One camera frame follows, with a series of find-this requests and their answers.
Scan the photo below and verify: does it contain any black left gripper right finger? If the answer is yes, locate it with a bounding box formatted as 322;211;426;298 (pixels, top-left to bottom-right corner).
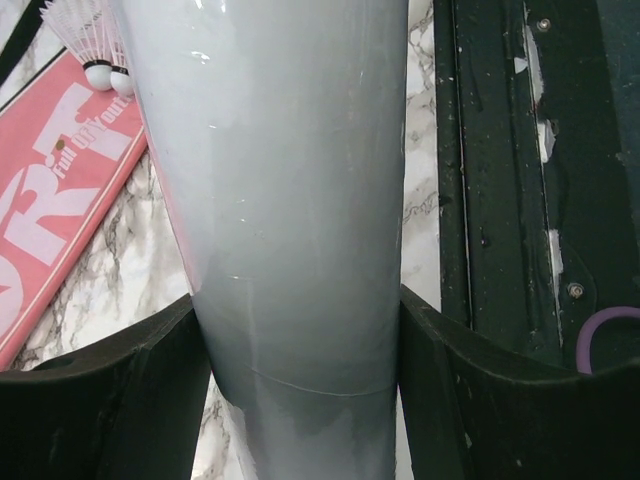
399;288;639;480

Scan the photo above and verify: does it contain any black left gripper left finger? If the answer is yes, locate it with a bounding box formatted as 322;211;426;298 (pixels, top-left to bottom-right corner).
1;296;211;479

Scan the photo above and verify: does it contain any white shuttlecock tube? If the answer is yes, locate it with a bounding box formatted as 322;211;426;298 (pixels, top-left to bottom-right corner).
111;1;408;479

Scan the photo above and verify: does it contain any white shuttlecock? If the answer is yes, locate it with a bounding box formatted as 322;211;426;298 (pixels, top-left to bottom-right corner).
109;29;134;98
40;0;112;91

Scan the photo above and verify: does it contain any pink racket bag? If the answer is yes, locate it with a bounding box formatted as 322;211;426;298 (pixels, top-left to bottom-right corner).
1;53;146;369

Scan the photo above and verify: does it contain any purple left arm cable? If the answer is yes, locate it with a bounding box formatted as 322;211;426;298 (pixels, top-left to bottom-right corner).
577;306;640;376

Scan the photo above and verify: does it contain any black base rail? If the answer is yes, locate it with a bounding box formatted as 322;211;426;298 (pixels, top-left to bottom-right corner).
434;1;639;371

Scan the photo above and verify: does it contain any black bag strap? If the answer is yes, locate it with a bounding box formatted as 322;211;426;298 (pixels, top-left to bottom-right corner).
0;0;51;76

